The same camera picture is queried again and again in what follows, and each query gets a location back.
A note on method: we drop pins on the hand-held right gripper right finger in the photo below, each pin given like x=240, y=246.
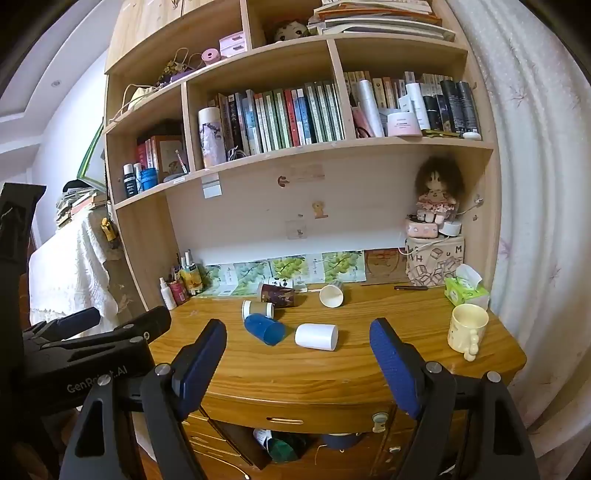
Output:
x=392, y=364

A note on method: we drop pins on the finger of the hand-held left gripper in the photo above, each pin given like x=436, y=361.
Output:
x=78, y=319
x=152, y=321

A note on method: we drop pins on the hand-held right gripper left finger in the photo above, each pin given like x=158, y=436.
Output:
x=203, y=362

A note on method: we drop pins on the blue plastic cup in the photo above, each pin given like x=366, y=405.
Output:
x=265, y=329

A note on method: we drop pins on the white paper cup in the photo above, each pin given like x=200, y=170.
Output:
x=331, y=296

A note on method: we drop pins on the brown patterned paper cup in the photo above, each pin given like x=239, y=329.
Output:
x=278, y=296

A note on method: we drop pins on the row of upright books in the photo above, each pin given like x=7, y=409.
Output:
x=286, y=117

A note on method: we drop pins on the white spray bottle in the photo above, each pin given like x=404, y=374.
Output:
x=167, y=295

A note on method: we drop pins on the red cosmetic tube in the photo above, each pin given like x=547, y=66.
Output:
x=178, y=291

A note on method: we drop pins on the white lace cloth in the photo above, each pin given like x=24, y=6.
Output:
x=69, y=267

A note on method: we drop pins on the yellow lotion bottle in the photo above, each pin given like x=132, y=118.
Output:
x=193, y=279

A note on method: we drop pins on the dark pen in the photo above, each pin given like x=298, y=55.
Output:
x=411, y=287

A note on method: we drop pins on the green leaf print card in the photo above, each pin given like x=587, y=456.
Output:
x=221, y=279
x=342, y=265
x=251, y=274
x=287, y=270

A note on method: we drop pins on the yellow ceramic mug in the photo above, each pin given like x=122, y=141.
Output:
x=466, y=328

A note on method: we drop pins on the yellow toy figure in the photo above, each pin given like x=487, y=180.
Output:
x=110, y=229

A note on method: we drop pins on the brown printed board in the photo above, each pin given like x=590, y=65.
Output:
x=385, y=266

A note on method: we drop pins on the wooden desk drawer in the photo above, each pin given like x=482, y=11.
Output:
x=300, y=413

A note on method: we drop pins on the green tissue pack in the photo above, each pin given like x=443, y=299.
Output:
x=466, y=290

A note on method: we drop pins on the printed fabric storage box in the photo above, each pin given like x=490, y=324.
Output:
x=434, y=261

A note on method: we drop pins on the pile of old books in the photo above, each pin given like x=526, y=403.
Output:
x=78, y=205

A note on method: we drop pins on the green crumpled bag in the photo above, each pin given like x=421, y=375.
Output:
x=282, y=450

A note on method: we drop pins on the pink spotted box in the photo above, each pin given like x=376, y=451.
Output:
x=422, y=228

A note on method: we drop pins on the black bottle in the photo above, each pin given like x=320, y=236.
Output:
x=130, y=182

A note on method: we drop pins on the blue jar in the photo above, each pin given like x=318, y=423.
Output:
x=149, y=179

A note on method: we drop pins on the grey shelf label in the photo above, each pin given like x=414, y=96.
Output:
x=211, y=187

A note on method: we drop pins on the white round device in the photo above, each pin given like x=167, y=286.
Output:
x=451, y=229

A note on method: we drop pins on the green framed picture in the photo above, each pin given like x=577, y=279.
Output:
x=91, y=157

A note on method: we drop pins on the red and brown books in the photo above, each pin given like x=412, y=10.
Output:
x=164, y=154

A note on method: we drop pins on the bear sticker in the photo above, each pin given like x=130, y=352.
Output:
x=319, y=210

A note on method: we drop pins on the brown-haired rag doll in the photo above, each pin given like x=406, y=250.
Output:
x=436, y=187

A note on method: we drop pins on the white floral thermos bottle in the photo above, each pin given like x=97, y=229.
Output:
x=211, y=137

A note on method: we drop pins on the white floral curtain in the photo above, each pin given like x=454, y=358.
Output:
x=535, y=184

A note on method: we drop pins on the pink white cream jar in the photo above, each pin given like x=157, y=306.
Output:
x=403, y=124

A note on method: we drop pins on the dried flower bundle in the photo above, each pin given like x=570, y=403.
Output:
x=178, y=69

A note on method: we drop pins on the white cosmetic tube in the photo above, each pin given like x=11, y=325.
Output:
x=371, y=108

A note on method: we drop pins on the white lotion bottle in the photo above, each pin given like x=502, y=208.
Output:
x=419, y=106

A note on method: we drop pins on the black cosmetic bottles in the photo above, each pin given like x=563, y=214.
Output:
x=457, y=107

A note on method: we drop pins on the pink ribbon spool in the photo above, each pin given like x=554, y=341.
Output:
x=211, y=56

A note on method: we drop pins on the row of books behind cosmetics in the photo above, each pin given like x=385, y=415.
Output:
x=392, y=87

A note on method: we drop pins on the wooden bookshelf hutch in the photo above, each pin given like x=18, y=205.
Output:
x=258, y=62

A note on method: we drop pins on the small doll head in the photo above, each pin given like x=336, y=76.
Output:
x=292, y=31

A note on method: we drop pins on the stack of flat books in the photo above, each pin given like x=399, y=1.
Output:
x=378, y=21

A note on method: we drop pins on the clear wall hook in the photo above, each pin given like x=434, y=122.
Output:
x=296, y=230

